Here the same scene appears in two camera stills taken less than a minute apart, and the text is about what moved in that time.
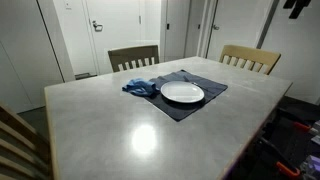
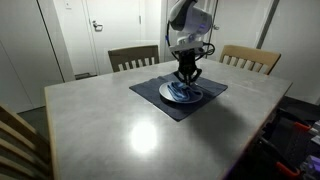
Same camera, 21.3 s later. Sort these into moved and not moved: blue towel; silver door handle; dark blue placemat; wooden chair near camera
Moved: blue towel
Not moved: wooden chair near camera; silver door handle; dark blue placemat
